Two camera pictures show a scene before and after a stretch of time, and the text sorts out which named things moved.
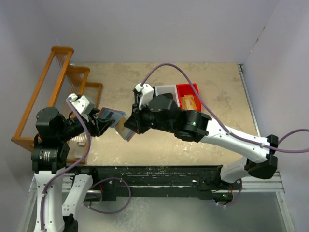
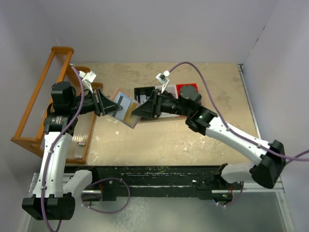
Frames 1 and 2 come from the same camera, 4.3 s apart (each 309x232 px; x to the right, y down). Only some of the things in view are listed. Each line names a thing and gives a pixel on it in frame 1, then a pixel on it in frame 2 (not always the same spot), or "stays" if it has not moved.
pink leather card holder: x=120 y=118 -> x=129 y=104
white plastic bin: x=162 y=89 stays
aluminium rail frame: x=269 y=183 stays
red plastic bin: x=187 y=89 stays
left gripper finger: x=102 y=124 -> x=106 y=106
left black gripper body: x=97 y=124 -> x=98 y=102
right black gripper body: x=136 y=121 -> x=156 y=104
